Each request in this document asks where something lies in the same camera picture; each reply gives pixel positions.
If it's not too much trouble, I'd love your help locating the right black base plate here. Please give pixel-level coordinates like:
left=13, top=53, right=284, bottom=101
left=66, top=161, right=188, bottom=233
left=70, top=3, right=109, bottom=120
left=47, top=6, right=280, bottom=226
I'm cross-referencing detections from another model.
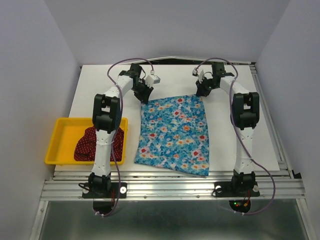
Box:
left=211, top=181, right=260, bottom=214

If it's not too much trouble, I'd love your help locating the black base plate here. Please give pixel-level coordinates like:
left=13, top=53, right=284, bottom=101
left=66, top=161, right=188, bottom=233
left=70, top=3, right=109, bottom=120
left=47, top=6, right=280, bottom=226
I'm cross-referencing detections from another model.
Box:
left=79, top=182, right=128, bottom=217
left=211, top=181, right=260, bottom=214

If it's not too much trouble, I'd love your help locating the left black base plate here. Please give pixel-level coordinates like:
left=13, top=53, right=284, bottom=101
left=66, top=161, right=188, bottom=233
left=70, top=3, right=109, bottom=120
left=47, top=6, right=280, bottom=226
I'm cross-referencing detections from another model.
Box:
left=79, top=182, right=128, bottom=217

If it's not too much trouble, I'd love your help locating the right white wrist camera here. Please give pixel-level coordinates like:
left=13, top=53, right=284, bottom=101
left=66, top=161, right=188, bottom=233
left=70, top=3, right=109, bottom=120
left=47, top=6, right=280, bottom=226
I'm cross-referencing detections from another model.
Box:
left=192, top=68, right=205, bottom=84

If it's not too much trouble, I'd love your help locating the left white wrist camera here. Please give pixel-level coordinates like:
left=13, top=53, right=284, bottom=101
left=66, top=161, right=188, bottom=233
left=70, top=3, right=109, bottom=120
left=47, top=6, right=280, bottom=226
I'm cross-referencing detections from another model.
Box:
left=145, top=74, right=161, bottom=88

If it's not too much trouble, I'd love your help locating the red polka dot skirt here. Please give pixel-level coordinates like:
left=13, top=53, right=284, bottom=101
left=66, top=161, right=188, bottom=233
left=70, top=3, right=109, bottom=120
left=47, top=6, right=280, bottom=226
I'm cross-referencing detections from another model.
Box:
left=74, top=126, right=125, bottom=162

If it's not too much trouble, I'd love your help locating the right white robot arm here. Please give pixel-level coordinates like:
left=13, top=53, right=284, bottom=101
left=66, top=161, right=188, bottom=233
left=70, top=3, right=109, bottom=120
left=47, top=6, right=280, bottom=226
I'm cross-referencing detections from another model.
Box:
left=192, top=62, right=260, bottom=198

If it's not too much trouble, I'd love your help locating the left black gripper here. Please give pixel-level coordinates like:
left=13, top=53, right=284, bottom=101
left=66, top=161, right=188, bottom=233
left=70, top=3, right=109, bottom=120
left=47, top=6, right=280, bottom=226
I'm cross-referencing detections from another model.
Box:
left=130, top=80, right=153, bottom=104

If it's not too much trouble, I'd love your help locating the blue floral skirt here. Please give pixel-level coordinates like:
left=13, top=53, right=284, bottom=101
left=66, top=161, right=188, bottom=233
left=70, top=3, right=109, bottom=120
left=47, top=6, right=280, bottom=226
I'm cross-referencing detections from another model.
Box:
left=134, top=94, right=210, bottom=177

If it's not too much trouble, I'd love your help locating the yellow plastic tray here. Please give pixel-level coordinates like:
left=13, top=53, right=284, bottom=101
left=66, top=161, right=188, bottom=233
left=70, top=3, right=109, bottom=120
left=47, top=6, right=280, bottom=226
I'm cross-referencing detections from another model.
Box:
left=44, top=117, right=129, bottom=166

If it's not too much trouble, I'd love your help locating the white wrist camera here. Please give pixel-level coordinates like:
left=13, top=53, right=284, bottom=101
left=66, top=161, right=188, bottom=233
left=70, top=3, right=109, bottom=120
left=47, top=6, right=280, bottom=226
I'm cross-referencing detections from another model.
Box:
left=145, top=74, right=161, bottom=88
left=192, top=68, right=205, bottom=84

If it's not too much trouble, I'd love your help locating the aluminium frame rail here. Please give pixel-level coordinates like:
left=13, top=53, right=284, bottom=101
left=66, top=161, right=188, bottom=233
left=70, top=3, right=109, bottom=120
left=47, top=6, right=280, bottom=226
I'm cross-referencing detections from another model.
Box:
left=40, top=170, right=306, bottom=201

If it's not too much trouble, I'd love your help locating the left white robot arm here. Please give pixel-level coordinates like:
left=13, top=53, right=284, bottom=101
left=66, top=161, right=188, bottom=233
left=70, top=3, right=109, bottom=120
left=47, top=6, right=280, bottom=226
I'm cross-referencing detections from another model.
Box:
left=80, top=63, right=160, bottom=199

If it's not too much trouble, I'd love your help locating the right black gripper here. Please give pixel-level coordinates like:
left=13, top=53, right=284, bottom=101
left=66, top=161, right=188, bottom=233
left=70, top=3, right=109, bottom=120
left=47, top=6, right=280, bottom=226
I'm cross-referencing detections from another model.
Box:
left=195, top=75, right=218, bottom=97

